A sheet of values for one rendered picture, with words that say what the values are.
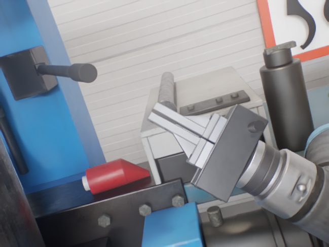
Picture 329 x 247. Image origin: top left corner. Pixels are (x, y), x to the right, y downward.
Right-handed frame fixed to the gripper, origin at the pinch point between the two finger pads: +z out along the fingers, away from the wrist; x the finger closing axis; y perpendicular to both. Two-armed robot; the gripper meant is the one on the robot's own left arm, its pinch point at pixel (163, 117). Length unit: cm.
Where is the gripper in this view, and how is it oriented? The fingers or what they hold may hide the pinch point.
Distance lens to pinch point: 59.9
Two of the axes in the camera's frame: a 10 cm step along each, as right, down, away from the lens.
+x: -4.7, 8.7, -1.1
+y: 0.7, -0.8, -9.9
